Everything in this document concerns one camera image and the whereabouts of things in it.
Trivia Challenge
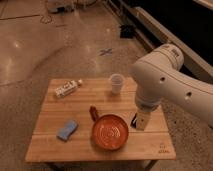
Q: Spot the black striped eraser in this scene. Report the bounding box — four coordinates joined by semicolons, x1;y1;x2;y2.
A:
130;113;137;128

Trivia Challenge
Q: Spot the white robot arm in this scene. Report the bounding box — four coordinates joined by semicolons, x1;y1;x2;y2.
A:
131;44;213;128

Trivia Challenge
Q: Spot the wooden folding table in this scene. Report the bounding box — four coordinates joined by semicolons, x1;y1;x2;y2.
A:
25;78;176;164

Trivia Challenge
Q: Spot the white plastic bottle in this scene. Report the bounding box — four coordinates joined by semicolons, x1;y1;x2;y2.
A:
54;79;83;98

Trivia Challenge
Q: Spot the blue sponge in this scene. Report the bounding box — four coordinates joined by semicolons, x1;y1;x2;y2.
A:
56;120;78;141

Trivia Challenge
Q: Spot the black box on floor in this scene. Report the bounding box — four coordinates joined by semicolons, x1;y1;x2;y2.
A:
120;25;135;38

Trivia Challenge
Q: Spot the orange pan with handle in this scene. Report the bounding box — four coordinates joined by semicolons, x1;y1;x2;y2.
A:
89;106;129;150

